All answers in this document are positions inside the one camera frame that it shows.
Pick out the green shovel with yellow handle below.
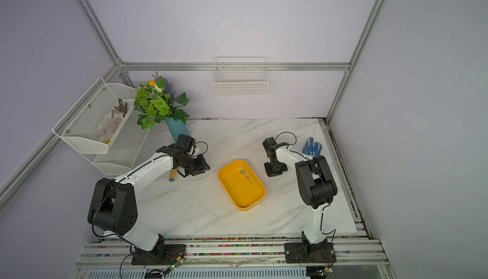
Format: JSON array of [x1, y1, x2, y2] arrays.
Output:
[[169, 169, 177, 182]]

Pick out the yellow plastic storage box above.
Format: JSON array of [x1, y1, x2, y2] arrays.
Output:
[[217, 160, 266, 211]]

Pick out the blue dotted work glove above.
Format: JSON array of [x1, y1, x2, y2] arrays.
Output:
[[302, 137, 323, 157]]

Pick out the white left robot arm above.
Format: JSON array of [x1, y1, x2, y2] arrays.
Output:
[[88, 134, 210, 265]]

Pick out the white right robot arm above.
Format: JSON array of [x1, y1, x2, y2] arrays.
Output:
[[263, 137, 338, 248]]

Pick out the screws in yellow box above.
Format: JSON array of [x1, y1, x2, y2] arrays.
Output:
[[239, 169, 254, 185]]

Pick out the teal vase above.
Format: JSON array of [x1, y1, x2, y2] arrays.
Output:
[[165, 118, 190, 142]]

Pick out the green artificial plant bouquet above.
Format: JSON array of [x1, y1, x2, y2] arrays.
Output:
[[135, 72, 190, 130]]

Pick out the brown dried twig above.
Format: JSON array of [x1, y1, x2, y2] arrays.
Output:
[[114, 99, 128, 117]]

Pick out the white cloth in shelf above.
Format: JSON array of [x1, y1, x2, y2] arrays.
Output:
[[97, 110, 124, 143]]

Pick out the white two-tier mesh shelf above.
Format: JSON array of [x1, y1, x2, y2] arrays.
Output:
[[52, 78, 149, 176]]

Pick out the white wire wall basket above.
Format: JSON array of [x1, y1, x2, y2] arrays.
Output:
[[212, 57, 269, 97]]

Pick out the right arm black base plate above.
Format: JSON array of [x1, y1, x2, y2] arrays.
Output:
[[284, 232, 337, 265]]

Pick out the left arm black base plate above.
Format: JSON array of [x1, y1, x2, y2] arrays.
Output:
[[131, 235, 186, 266]]

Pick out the aluminium frame rail structure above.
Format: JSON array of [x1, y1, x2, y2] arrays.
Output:
[[0, 0, 399, 279]]

